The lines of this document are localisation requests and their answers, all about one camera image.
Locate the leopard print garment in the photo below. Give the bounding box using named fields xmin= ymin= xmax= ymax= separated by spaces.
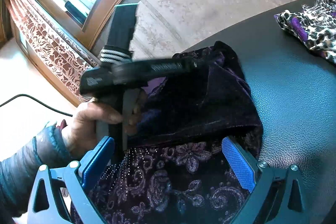
xmin=274 ymin=0 xmax=336 ymax=64

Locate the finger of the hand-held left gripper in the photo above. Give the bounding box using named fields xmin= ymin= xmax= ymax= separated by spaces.
xmin=112 ymin=57 xmax=198 ymax=83

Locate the black cable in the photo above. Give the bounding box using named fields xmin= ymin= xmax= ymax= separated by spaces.
xmin=0 ymin=94 xmax=74 ymax=117

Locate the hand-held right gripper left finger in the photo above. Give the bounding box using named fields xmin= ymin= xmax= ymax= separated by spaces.
xmin=28 ymin=135 xmax=116 ymax=224

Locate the dark purple velvet garment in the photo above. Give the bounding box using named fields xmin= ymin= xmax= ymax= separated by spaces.
xmin=70 ymin=41 xmax=264 ymax=224

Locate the person's left hand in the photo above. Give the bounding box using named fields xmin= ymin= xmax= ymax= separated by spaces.
xmin=62 ymin=88 xmax=147 ymax=159

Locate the brown floral curtain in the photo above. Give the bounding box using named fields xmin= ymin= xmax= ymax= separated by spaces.
xmin=5 ymin=0 xmax=105 ymax=102

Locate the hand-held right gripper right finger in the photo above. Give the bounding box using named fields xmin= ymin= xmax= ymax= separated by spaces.
xmin=222 ymin=135 xmax=310 ymax=224

